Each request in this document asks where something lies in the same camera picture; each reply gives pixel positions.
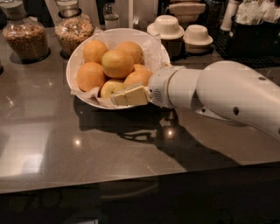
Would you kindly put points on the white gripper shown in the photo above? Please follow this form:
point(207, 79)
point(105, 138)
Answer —
point(158, 87)

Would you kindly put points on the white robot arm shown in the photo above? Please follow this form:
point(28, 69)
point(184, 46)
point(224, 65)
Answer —
point(225, 90)

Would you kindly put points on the yellowish orange front centre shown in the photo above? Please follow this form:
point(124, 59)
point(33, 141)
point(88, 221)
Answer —
point(110, 87)

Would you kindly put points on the small orange behind right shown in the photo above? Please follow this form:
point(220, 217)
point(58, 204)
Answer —
point(138, 67)

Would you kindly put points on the white paper liner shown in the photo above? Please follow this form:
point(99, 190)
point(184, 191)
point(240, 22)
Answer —
point(152, 52)

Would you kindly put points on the clear glass bottle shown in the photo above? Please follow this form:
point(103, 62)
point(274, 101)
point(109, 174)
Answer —
point(111, 15)

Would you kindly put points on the right glass cereal jar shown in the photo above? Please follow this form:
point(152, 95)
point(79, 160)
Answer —
point(73, 27)

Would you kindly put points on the glass cereal jar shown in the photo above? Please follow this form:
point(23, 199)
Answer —
point(26, 37)
point(73, 27)

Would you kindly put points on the black rubber mat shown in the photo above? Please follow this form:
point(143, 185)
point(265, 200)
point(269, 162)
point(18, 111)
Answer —
point(220, 39)

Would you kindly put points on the left glass cereal jar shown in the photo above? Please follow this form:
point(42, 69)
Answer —
point(26, 37)

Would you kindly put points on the white pepper mill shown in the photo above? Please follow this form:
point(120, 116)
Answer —
point(232, 7)

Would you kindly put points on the black container with sachets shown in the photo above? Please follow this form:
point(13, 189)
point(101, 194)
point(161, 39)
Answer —
point(255, 29)

